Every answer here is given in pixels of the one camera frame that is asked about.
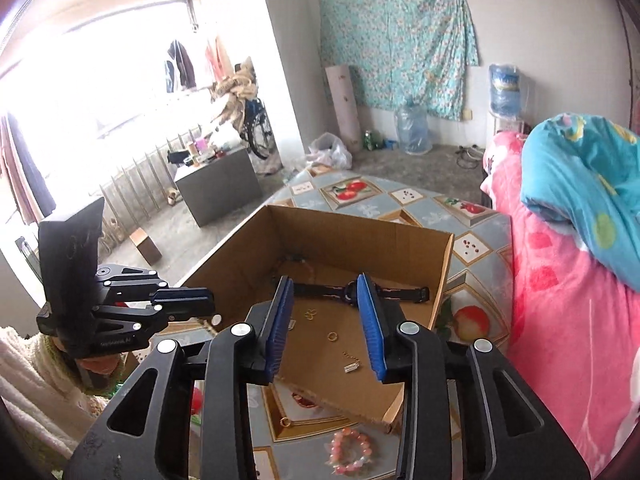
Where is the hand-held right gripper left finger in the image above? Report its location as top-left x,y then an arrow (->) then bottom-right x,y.
62,276 -> 295,480

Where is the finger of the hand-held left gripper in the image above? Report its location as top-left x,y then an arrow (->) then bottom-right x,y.
92,302 -> 217,350
95,263 -> 215,307

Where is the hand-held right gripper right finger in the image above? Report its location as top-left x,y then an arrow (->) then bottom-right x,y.
357,273 -> 586,480

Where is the kids digital wristwatch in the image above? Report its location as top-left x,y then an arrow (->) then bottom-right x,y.
292,280 -> 431,306

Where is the torn cardboard box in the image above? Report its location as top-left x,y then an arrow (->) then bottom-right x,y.
165,204 -> 455,433

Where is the green fluffy scarf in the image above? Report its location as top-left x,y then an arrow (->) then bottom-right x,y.
45,335 -> 131,401

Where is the small brown box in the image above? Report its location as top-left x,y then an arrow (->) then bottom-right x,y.
129,227 -> 163,263

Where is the grey cabinet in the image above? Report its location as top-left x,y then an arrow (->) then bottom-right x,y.
174,146 -> 263,227

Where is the white fluffy garment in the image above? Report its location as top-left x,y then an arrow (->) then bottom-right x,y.
0,327 -> 126,461

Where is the wheelchair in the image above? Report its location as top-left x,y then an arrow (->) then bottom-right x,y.
235,62 -> 275,161

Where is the white plastic bag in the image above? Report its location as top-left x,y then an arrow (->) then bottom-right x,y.
306,132 -> 353,170

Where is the pink printed blanket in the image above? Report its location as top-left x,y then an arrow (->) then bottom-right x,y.
480,130 -> 640,480

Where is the empty clear water jug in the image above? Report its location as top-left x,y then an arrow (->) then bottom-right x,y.
395,102 -> 433,156

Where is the beige cloth bundle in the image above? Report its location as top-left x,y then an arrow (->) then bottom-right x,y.
210,72 -> 256,126

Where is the dark hanging garment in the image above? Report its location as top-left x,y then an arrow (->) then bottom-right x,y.
165,40 -> 197,93

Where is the pink hanging garment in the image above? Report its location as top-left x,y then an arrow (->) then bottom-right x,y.
204,35 -> 232,86

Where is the white water dispenser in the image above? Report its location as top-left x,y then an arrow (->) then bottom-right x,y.
487,112 -> 531,136

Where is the blue printed quilt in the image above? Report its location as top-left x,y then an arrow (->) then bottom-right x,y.
520,112 -> 640,286

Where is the blue water dispenser bottle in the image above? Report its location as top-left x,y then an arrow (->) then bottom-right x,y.
489,63 -> 522,120

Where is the pink bead bracelet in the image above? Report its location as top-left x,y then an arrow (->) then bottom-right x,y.
329,427 -> 373,476

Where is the floral wall cloth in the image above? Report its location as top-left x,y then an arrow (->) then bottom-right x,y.
319,0 -> 480,122

